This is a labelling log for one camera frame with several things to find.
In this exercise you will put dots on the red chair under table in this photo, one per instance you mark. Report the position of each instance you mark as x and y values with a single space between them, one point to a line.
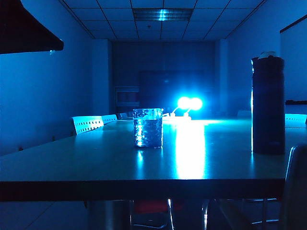
148 207

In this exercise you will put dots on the ceiling light panel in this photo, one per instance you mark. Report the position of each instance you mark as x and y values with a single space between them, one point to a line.
163 14

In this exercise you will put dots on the textured clear glass cup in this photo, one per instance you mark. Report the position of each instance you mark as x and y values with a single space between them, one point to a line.
147 130

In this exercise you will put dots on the pale chair backrest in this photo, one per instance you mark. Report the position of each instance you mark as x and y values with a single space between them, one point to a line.
122 115

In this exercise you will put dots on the black thermos cup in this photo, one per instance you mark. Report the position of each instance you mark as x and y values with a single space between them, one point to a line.
268 107

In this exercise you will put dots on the low cabinet with shelves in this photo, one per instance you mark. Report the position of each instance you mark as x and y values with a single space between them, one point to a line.
127 95

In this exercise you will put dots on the metal table leg column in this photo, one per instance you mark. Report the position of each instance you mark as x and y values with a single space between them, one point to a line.
108 215

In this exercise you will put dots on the dark wall screen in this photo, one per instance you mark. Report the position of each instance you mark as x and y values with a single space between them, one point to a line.
158 88

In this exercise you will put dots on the metal frame chair under table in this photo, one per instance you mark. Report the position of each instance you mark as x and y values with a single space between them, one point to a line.
263 210

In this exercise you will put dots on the white gooseneck usb lamp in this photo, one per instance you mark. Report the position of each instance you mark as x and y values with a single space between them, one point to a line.
196 103
183 103

